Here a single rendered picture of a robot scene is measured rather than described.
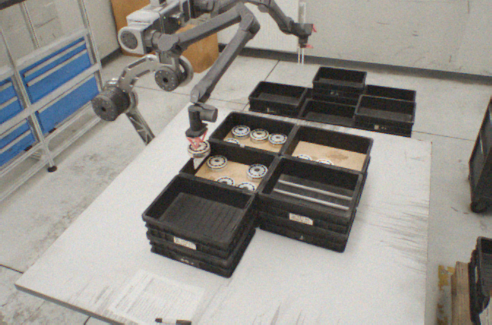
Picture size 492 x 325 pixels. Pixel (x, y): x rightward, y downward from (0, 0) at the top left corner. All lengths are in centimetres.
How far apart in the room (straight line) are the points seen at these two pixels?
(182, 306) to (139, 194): 73
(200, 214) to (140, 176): 59
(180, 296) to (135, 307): 17
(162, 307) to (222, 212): 46
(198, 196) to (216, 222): 19
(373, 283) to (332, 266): 17
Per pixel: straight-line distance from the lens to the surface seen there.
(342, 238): 185
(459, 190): 354
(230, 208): 192
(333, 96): 348
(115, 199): 229
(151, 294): 184
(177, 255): 188
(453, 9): 484
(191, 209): 194
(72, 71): 388
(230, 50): 182
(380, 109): 334
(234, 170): 212
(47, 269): 208
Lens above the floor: 216
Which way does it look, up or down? 35 degrees down
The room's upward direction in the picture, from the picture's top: 3 degrees counter-clockwise
